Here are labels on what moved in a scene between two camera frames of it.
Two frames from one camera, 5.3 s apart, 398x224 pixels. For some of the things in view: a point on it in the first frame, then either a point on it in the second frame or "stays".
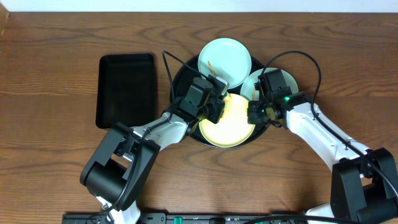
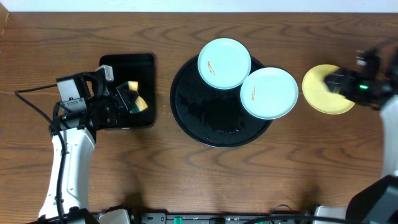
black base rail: (192, 218) stays
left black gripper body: (216, 109) to (117, 101)
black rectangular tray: (125, 90) stays
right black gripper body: (255, 112) to (339, 83)
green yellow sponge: (227, 100) to (140, 104)
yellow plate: (232, 129) to (319, 96)
